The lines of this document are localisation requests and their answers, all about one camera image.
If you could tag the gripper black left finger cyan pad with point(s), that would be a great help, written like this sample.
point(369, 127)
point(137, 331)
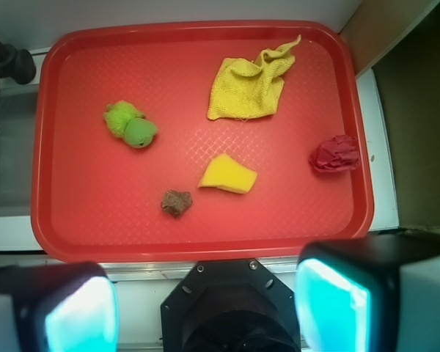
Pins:
point(60, 307)

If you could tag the yellow knitted cloth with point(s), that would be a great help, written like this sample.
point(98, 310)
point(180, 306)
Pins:
point(250, 89)

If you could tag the green plush turtle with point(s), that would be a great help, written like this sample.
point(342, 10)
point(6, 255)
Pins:
point(129, 124)

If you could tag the red plastic tray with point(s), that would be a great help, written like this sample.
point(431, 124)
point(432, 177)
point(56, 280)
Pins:
point(95, 198)

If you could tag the black octagonal mount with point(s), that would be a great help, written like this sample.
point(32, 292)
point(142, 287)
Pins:
point(230, 305)

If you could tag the brown rock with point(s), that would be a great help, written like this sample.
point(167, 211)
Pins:
point(176, 203)

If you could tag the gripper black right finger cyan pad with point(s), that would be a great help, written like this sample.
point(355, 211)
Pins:
point(377, 293)

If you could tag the yellow sponge piece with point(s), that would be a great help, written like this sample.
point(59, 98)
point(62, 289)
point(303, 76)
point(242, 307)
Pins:
point(226, 174)

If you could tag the crumpled red paper ball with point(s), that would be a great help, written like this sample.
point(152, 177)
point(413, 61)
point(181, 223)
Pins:
point(338, 154)

